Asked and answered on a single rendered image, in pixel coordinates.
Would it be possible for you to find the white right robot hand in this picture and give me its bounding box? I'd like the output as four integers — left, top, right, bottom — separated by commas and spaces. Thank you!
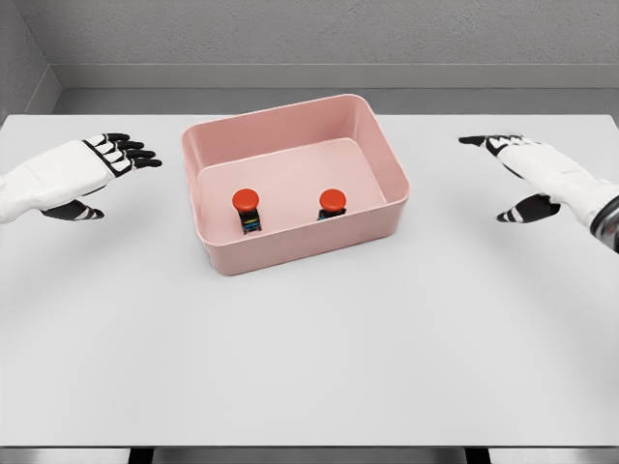
457, 131, 616, 224

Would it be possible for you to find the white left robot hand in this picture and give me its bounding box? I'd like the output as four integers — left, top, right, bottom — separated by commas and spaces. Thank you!
10, 131, 162, 222

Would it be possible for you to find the pink plastic basket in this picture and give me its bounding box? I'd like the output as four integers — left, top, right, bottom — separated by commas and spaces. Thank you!
181, 93, 411, 277

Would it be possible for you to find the red-capped industrial switch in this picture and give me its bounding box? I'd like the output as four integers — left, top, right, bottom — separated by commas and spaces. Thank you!
317, 188, 348, 222
231, 188, 263, 237

